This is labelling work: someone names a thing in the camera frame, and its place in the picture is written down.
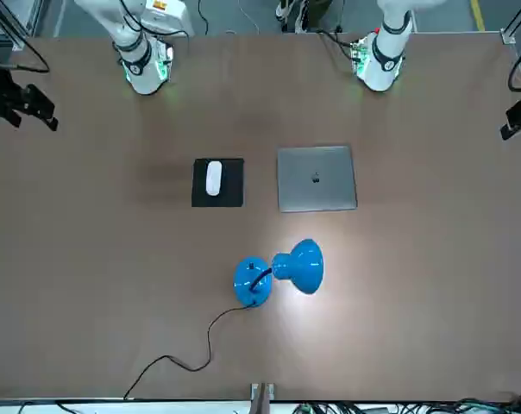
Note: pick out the blue gooseneck desk lamp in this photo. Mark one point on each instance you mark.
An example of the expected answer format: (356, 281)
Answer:
(301, 267)

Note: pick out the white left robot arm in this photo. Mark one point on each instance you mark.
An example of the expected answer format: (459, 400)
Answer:
(383, 60)

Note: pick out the small circuit board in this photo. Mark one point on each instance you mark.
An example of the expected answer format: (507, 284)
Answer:
(357, 54)
(167, 60)

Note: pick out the white control box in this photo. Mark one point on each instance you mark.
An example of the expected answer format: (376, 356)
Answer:
(167, 15)

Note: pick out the white computer mouse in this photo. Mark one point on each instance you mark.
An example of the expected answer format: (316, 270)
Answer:
(213, 177)

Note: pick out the black mouse pad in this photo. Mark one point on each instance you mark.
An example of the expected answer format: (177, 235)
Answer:
(234, 190)

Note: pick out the silver closed laptop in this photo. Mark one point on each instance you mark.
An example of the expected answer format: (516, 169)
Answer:
(316, 179)

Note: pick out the person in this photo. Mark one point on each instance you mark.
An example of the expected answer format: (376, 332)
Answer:
(305, 13)

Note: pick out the green terminal circuit board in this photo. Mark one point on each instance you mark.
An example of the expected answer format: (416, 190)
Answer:
(307, 408)

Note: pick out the aluminium frame post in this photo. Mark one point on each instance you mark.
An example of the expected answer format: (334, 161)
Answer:
(262, 391)
(508, 35)

